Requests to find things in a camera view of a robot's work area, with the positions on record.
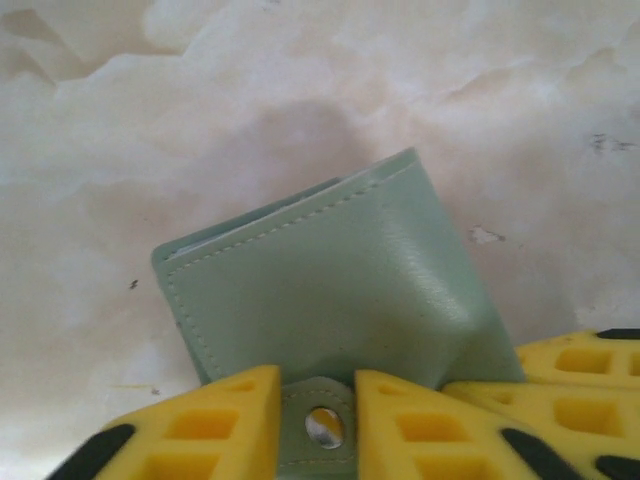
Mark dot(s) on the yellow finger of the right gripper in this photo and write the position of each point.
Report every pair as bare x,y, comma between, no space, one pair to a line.
550,357
600,420

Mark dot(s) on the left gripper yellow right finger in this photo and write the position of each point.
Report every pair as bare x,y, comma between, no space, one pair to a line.
425,440

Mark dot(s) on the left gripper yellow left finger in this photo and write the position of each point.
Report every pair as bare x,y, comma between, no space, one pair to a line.
200,435

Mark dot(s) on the mint green leather card holder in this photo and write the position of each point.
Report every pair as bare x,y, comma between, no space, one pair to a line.
325,280

